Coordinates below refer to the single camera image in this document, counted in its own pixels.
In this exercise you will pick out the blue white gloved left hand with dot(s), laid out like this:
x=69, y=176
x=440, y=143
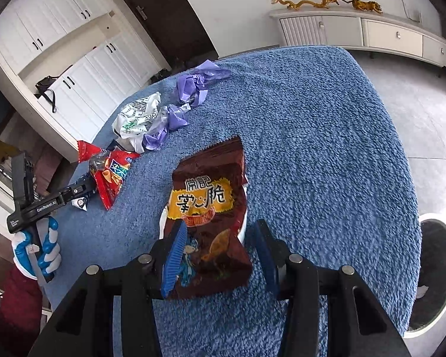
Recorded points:
x=29, y=256

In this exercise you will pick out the golden dragon figurine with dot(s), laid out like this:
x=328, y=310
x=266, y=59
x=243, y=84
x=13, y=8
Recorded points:
x=323, y=4

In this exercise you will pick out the dark brown entrance door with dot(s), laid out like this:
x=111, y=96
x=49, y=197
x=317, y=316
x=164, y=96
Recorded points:
x=176, y=31

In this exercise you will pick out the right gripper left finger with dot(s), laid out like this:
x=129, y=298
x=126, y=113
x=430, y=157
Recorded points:
x=173, y=248

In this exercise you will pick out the white printed plastic bag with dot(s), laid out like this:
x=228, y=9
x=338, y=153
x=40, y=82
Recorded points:
x=135, y=119

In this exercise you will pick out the white TV stand cabinet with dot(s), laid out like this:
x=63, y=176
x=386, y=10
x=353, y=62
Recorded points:
x=358, y=30

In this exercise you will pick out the red snack wrapper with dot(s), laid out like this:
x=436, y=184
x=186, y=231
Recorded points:
x=108, y=168

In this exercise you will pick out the white shoe cabinet wall unit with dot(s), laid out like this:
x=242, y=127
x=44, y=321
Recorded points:
x=96, y=48

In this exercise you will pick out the purple plastic bag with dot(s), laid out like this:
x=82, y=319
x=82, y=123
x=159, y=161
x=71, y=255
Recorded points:
x=169, y=118
x=192, y=88

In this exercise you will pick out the shoes by door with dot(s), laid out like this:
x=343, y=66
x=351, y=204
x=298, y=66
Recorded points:
x=160, y=75

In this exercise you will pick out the blue fuzzy table cloth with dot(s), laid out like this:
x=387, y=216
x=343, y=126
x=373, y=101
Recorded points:
x=325, y=166

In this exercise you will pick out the dark handbag on shelf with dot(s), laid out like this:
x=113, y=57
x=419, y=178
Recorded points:
x=43, y=88

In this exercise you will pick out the white round trash bin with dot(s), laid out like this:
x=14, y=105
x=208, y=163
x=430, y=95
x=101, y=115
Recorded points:
x=430, y=302

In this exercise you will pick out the golden tiger figurine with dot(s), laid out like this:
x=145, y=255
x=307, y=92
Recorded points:
x=366, y=6

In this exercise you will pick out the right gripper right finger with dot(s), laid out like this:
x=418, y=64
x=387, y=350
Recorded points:
x=272, y=254

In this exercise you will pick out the dark brown snack bag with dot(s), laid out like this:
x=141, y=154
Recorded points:
x=209, y=195

